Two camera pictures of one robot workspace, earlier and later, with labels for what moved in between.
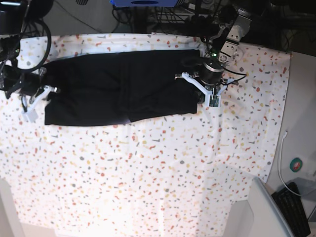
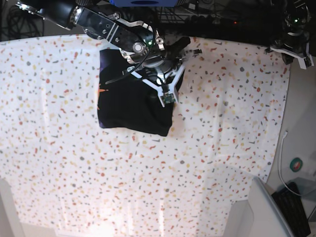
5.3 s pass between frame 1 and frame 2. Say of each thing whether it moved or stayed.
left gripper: moved
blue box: stayed
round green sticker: stayed
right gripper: moved
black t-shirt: moved
